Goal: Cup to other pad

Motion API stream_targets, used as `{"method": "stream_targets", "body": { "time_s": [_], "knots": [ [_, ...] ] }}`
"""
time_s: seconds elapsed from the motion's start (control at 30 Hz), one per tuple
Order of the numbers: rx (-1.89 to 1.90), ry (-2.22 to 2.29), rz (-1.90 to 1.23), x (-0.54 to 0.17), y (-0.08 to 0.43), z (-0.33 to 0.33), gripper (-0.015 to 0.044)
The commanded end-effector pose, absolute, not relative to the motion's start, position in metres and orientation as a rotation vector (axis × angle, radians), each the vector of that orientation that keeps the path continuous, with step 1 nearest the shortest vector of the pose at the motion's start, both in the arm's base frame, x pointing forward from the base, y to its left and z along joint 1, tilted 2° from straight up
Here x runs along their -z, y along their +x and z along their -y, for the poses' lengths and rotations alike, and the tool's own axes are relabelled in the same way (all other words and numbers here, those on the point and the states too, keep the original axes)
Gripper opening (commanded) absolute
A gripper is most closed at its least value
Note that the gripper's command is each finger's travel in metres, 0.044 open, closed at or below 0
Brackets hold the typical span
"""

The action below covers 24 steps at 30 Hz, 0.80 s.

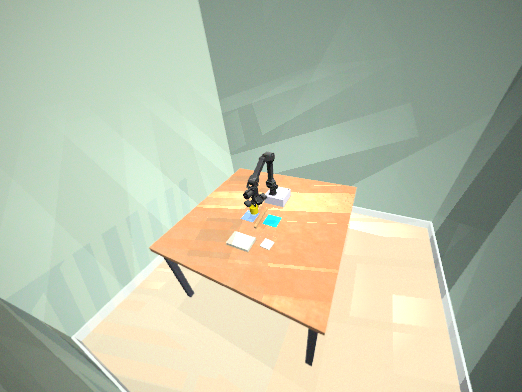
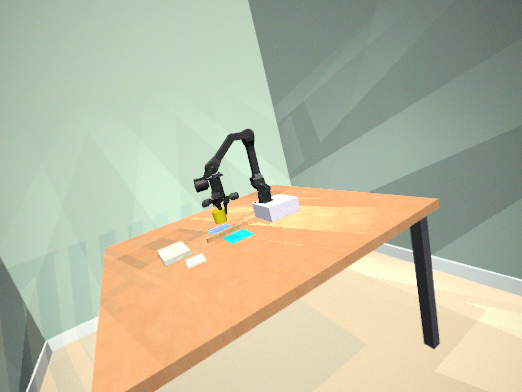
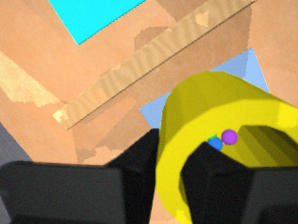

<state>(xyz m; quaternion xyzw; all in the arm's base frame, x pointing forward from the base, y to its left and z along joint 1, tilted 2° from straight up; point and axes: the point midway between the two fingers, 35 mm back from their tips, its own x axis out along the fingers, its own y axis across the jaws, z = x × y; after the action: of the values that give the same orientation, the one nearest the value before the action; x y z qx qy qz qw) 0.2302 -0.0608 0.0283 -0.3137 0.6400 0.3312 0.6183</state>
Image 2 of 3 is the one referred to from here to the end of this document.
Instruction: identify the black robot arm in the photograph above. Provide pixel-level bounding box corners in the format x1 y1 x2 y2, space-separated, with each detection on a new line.
193 129 274 205

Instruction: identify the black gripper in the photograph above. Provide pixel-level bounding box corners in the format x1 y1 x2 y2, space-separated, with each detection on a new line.
202 186 239 215

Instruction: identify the yellow cup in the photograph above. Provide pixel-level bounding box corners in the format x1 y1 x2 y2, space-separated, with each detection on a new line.
211 208 227 224

